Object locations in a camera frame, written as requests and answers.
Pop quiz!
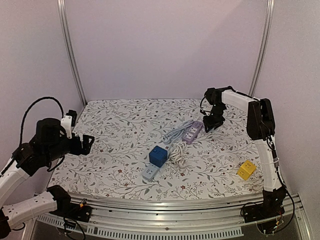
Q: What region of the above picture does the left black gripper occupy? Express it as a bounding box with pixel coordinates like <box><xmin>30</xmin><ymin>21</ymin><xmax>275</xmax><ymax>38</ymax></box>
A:
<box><xmin>45</xmin><ymin>133</ymin><xmax>95</xmax><ymax>163</ymax></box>

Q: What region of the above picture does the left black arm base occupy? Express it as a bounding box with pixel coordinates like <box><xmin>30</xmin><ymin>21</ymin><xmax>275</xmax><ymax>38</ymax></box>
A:
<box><xmin>49</xmin><ymin>198</ymin><xmax>93</xmax><ymax>223</ymax></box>

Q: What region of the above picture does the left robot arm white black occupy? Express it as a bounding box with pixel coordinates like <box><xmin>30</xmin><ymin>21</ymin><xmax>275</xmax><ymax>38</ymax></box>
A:
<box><xmin>0</xmin><ymin>110</ymin><xmax>95</xmax><ymax>239</ymax></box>

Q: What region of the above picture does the purple power strip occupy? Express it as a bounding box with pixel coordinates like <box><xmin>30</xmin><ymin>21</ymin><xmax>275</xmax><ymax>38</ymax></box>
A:
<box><xmin>182</xmin><ymin>121</ymin><xmax>204</xmax><ymax>145</ymax></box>

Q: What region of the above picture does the blue cube socket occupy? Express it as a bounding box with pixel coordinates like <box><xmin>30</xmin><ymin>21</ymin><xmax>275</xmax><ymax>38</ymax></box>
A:
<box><xmin>149</xmin><ymin>145</ymin><xmax>168</xmax><ymax>168</ymax></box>

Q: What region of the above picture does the aluminium front rail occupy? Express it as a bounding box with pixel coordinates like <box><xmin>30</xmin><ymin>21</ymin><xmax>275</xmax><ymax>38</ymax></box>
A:
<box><xmin>24</xmin><ymin>192</ymin><xmax>305</xmax><ymax>238</ymax></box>

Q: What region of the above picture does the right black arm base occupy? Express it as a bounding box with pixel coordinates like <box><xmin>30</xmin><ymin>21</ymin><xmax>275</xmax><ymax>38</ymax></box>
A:
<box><xmin>240</xmin><ymin>201</ymin><xmax>285</xmax><ymax>223</ymax></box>

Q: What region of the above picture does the right aluminium frame post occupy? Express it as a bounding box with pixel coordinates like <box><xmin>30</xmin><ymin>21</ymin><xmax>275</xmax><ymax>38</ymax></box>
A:
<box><xmin>248</xmin><ymin>0</ymin><xmax>275</xmax><ymax>97</ymax></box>

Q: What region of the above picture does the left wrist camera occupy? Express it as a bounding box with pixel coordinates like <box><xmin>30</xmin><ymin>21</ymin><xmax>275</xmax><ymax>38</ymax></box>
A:
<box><xmin>32</xmin><ymin>109</ymin><xmax>78</xmax><ymax>145</ymax></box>

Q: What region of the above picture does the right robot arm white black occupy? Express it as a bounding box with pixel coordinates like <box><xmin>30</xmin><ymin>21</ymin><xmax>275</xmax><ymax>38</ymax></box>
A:
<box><xmin>200</xmin><ymin>86</ymin><xmax>287</xmax><ymax>218</ymax></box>

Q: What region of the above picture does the aluminium frame post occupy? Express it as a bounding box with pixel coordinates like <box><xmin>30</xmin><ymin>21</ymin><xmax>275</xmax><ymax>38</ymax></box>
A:
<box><xmin>57</xmin><ymin>0</ymin><xmax>88</xmax><ymax>107</ymax></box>
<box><xmin>248</xmin><ymin>0</ymin><xmax>275</xmax><ymax>97</ymax></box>

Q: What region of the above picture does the left aluminium frame post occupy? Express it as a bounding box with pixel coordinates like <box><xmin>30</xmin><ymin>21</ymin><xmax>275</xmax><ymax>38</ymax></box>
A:
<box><xmin>57</xmin><ymin>0</ymin><xmax>88</xmax><ymax>107</ymax></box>

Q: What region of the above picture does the yellow cube socket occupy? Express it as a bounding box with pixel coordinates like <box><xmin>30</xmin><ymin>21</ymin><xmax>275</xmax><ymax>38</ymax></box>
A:
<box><xmin>237</xmin><ymin>160</ymin><xmax>257</xmax><ymax>181</ymax></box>

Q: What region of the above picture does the floral patterned table mat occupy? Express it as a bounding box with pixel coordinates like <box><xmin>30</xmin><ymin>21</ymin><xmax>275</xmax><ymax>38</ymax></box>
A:
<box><xmin>49</xmin><ymin>99</ymin><xmax>264</xmax><ymax>201</ymax></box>

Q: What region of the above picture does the grey-blue power strip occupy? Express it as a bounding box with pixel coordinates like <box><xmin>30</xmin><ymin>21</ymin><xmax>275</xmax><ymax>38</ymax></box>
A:
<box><xmin>142</xmin><ymin>163</ymin><xmax>160</xmax><ymax>181</ymax></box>

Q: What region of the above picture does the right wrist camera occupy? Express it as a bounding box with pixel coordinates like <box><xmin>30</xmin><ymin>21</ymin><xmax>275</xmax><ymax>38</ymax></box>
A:
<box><xmin>204</xmin><ymin>87</ymin><xmax>223</xmax><ymax>106</ymax></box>

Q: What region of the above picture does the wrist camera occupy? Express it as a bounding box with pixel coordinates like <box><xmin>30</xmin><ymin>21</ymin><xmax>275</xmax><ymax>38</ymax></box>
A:
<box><xmin>32</xmin><ymin>109</ymin><xmax>78</xmax><ymax>145</ymax></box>
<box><xmin>204</xmin><ymin>87</ymin><xmax>223</xmax><ymax>106</ymax></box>

